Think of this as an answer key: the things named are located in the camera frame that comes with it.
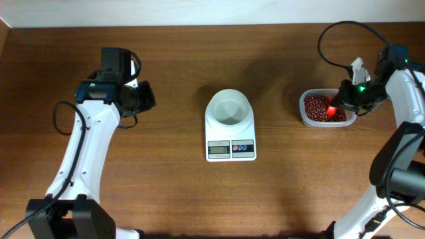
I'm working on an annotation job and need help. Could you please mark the orange plastic measuring scoop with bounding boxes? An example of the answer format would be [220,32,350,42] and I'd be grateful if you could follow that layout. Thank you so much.
[327,106,337,118]

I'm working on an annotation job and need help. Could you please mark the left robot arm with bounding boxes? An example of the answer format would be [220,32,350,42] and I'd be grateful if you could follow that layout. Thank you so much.
[23,47,156,239]

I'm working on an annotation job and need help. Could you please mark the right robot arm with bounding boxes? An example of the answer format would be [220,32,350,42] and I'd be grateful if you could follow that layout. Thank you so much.
[322,45,424,238]

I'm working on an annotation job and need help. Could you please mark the white round bowl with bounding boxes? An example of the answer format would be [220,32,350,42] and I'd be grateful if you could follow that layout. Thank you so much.
[206,89,251,125]

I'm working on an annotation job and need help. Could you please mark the white digital kitchen scale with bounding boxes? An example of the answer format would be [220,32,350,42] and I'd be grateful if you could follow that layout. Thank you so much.
[205,103,257,162]

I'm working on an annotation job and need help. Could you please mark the clear plastic food container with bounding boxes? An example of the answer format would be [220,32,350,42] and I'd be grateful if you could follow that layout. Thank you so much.
[299,89,357,127]

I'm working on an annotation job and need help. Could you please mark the red adzuki beans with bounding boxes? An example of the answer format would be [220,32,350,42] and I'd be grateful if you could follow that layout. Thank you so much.
[303,94,347,122]

